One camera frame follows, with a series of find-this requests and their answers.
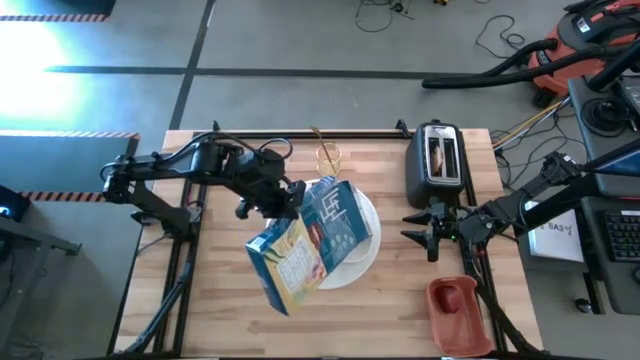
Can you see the blue and yellow cereal box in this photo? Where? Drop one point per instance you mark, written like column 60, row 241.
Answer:
column 300, row 255

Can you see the white round plate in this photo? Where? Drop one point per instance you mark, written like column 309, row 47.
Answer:
column 350, row 274

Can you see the dark laptop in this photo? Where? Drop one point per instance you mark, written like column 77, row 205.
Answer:
column 620, row 162

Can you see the red apple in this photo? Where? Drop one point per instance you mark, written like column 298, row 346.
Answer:
column 449, row 299

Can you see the orange shop vacuum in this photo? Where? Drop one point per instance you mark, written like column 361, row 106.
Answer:
column 562, row 75

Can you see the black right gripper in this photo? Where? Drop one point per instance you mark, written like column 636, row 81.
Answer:
column 447, row 225

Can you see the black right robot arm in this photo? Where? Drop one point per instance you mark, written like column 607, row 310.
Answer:
column 505, row 207

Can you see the black two-slot toaster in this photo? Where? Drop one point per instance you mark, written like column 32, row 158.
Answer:
column 417, row 170

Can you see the brown toast slice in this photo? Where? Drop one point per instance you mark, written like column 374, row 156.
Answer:
column 438, row 160

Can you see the black keyboard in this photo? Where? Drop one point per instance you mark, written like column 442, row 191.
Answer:
column 622, row 235

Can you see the black floor mat striped edge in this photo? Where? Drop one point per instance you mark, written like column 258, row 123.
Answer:
column 60, row 165
column 75, row 6

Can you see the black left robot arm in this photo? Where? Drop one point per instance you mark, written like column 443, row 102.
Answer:
column 165, row 167

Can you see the white paper sheet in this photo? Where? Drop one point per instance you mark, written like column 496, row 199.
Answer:
column 555, row 246

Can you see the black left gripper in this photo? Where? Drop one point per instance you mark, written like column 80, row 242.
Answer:
column 270, row 200

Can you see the grey side desk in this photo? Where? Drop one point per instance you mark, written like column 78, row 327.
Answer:
column 30, row 240

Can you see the orange plastic basket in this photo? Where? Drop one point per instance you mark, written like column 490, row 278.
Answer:
column 465, row 330

